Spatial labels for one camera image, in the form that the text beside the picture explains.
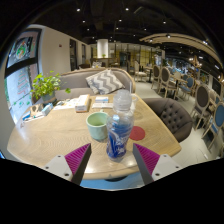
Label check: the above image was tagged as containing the green potted plant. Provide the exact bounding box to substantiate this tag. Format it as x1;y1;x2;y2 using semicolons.
30;70;72;104

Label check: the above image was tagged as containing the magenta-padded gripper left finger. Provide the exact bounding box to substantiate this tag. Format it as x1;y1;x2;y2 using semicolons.
43;143;92;186

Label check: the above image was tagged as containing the small blue white box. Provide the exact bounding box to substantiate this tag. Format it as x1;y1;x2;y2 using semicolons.
94;96;110;104

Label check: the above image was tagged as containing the clear blue-labelled drink bottle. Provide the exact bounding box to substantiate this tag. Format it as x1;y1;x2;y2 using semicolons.
105;89;135;162

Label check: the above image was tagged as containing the group of ceiling lights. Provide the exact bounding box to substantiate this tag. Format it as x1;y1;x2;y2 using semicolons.
74;6;209;46

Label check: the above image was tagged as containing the flat round red coaster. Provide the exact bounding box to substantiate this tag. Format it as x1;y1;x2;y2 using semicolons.
129;125;146;142

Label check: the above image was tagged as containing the white cardboard box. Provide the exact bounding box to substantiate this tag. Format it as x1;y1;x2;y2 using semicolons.
74;93;91;113

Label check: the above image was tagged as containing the grey chevron cushion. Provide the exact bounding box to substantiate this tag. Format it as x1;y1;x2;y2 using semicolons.
85;69;126;96

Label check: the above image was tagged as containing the pale green ceramic mug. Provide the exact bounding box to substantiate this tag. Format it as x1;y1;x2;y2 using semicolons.
85;111;110;142

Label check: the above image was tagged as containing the grey wood-trimmed sofa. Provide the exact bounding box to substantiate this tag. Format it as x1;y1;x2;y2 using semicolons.
54;67;137;101

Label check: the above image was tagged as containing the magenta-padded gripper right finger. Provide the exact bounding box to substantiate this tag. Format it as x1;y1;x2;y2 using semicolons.
132;143;183;186

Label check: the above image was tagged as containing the group of dining chairs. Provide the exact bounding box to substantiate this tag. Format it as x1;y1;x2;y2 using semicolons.
133;59;224;151

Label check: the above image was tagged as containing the dark grey tufted armchair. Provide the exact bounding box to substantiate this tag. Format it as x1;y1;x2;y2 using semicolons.
142;97;194;144

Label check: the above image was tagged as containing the flat white leaflet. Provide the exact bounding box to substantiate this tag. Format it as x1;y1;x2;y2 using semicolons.
91;102;114;110

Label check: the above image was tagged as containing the teal tissue pack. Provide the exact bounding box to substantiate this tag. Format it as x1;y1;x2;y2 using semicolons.
41;103;54;117

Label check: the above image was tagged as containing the colourful wall poster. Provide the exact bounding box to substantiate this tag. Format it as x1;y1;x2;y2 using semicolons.
6;29;43;69

